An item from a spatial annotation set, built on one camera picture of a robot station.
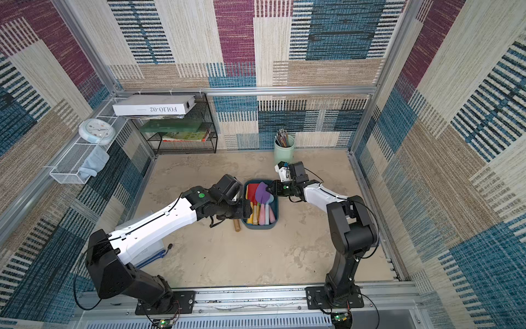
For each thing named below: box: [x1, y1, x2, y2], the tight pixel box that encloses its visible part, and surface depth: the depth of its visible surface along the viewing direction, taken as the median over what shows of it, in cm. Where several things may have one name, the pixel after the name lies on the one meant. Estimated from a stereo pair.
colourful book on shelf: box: [161, 129, 210, 142], surface depth 102 cm
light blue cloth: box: [78, 145, 111, 181], surface depth 70 cm
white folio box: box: [112, 94, 197, 117], surface depth 81 cm
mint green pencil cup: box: [273, 135, 296, 166], surface depth 109 cm
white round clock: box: [78, 117, 116, 146], surface depth 76 cm
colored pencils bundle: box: [274, 128, 290, 148], surface depth 107 cm
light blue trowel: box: [265, 193, 275, 226], surface depth 93 cm
